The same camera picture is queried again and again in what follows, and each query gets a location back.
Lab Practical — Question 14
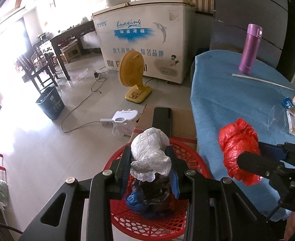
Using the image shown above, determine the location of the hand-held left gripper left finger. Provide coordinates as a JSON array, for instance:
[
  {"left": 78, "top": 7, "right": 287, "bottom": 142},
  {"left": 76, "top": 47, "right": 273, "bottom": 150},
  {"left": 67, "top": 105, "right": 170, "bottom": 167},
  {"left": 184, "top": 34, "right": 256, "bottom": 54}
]
[{"left": 19, "top": 146, "right": 135, "bottom": 241}]

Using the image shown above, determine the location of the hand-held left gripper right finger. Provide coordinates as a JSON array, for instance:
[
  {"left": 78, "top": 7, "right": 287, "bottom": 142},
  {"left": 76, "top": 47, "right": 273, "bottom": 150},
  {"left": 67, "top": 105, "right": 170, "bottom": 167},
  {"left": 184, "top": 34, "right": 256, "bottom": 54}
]
[{"left": 165, "top": 146, "right": 286, "bottom": 241}]

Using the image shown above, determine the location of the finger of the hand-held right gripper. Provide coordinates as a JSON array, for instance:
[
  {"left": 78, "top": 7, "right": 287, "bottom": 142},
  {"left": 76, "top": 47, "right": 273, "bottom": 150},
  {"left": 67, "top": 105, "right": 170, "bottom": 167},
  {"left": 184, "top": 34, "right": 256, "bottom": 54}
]
[
  {"left": 258, "top": 142, "right": 287, "bottom": 160},
  {"left": 237, "top": 152, "right": 284, "bottom": 179}
]

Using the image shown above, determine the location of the dark plastic bag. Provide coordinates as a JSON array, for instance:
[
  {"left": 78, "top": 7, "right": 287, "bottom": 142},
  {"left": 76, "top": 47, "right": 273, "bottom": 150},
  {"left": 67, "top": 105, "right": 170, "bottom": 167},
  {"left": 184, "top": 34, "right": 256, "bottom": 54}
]
[{"left": 135, "top": 172, "right": 174, "bottom": 211}]

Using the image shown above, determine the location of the blue plastic bag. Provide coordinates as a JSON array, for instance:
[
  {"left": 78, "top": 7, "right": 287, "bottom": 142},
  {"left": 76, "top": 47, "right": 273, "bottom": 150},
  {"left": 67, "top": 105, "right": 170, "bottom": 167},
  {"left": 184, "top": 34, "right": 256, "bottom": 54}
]
[{"left": 126, "top": 189, "right": 178, "bottom": 221}]

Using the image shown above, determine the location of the red plastic bag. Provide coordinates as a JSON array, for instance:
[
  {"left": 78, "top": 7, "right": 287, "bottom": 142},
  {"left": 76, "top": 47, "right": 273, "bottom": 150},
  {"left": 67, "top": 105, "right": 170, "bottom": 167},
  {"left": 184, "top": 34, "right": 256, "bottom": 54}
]
[{"left": 218, "top": 117, "right": 262, "bottom": 187}]

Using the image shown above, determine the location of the long white carton box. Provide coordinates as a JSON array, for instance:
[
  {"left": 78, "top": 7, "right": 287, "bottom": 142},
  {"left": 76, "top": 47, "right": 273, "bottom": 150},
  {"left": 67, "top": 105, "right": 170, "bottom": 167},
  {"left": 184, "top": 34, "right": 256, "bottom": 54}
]
[{"left": 286, "top": 109, "right": 295, "bottom": 137}]

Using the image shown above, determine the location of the clear plastic wrapper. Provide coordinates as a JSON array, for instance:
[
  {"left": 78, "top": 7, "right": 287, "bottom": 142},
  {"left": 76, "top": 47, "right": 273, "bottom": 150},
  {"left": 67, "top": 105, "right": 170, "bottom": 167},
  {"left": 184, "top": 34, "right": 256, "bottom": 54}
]
[{"left": 266, "top": 104, "right": 287, "bottom": 131}]

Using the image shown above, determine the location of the white plastic bag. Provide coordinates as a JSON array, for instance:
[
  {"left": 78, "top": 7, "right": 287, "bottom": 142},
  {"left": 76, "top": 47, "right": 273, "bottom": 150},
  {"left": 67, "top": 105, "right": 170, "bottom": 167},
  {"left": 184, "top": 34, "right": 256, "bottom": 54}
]
[{"left": 130, "top": 127, "right": 172, "bottom": 182}]

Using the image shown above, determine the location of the red plastic mesh basket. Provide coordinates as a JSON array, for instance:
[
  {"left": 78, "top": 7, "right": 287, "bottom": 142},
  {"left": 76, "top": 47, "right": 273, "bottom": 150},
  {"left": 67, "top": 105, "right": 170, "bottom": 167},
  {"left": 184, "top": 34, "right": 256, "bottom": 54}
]
[{"left": 102, "top": 138, "right": 213, "bottom": 239}]

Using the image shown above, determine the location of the dark blue carton box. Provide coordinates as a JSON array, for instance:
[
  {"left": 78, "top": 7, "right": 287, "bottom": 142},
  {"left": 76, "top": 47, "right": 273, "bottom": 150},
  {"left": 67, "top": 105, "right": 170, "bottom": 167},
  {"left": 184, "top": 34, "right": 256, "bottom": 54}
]
[{"left": 282, "top": 97, "right": 295, "bottom": 109}]

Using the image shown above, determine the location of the black trash bin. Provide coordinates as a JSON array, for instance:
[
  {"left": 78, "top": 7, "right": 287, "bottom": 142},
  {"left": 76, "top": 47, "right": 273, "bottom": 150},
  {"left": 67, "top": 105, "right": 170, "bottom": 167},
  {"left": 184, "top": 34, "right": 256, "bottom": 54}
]
[{"left": 35, "top": 85, "right": 66, "bottom": 120}]

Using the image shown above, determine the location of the white plastic appliance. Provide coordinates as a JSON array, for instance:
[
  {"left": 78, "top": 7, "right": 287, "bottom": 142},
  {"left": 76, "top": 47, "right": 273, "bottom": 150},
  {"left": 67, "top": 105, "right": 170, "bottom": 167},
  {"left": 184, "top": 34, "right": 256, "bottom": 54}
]
[{"left": 112, "top": 109, "right": 140, "bottom": 137}]

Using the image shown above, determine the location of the brown cardboard box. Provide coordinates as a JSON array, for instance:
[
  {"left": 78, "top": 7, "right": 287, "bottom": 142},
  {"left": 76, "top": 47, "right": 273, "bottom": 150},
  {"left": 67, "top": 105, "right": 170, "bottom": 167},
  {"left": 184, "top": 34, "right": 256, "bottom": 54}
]
[{"left": 132, "top": 105, "right": 198, "bottom": 153}]

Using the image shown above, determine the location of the black rectangular device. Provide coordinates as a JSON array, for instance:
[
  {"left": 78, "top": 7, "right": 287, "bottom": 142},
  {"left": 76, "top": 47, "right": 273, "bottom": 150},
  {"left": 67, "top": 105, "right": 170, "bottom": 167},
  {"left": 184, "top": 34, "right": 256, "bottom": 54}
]
[{"left": 151, "top": 107, "right": 173, "bottom": 137}]

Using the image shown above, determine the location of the long white plastic tube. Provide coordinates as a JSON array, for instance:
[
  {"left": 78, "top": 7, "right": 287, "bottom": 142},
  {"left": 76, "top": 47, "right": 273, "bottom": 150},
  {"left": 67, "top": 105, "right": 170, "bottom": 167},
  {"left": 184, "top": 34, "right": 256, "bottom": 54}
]
[{"left": 232, "top": 73, "right": 295, "bottom": 91}]

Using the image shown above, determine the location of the blue tablecloth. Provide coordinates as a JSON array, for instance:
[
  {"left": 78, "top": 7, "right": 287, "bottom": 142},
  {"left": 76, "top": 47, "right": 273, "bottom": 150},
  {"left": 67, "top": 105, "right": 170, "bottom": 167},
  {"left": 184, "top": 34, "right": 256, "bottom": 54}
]
[{"left": 190, "top": 50, "right": 295, "bottom": 223}]

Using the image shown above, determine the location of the purple thermos bottle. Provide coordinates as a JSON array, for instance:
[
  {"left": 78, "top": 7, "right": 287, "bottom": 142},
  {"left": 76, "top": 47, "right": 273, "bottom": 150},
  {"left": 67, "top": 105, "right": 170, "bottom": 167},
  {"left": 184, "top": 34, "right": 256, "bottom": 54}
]
[{"left": 238, "top": 23, "right": 263, "bottom": 75}]

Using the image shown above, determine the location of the yellow table fan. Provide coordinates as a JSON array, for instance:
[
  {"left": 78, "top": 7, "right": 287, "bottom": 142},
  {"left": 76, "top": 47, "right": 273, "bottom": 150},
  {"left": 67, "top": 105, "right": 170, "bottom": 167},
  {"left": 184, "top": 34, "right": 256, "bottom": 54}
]
[{"left": 118, "top": 50, "right": 152, "bottom": 103}]

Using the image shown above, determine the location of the small wooden stool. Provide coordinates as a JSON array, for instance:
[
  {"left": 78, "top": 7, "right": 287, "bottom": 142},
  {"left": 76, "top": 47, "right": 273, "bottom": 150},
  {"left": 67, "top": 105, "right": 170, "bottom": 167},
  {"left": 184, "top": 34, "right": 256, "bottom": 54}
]
[{"left": 61, "top": 44, "right": 83, "bottom": 63}]

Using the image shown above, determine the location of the white chest freezer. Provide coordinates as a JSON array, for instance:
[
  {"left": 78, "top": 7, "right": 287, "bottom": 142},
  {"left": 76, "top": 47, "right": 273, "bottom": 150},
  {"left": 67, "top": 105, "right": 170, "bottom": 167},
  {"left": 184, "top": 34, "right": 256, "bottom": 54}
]
[{"left": 92, "top": 0, "right": 196, "bottom": 84}]

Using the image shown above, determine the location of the dark wooden chair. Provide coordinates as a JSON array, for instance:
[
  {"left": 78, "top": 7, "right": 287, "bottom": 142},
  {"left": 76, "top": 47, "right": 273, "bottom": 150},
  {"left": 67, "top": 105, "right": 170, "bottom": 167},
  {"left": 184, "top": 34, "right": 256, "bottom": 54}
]
[{"left": 17, "top": 45, "right": 60, "bottom": 93}]

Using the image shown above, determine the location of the dark wooden table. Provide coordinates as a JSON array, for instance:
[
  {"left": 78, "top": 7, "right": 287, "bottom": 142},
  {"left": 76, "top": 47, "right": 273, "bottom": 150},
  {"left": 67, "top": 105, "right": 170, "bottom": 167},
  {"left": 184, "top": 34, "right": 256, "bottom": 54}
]
[{"left": 49, "top": 20, "right": 96, "bottom": 81}]

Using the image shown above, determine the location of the grey cabinet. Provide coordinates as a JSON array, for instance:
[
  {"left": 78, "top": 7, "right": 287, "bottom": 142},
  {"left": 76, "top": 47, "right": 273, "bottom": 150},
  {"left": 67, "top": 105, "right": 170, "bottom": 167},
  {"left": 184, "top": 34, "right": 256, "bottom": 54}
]
[{"left": 209, "top": 0, "right": 295, "bottom": 88}]

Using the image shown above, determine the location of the grey power cable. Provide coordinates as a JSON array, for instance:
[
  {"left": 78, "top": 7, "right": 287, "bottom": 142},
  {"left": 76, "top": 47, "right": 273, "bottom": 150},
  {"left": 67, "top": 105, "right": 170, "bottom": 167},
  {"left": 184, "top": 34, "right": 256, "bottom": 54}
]
[{"left": 61, "top": 77, "right": 108, "bottom": 133}]

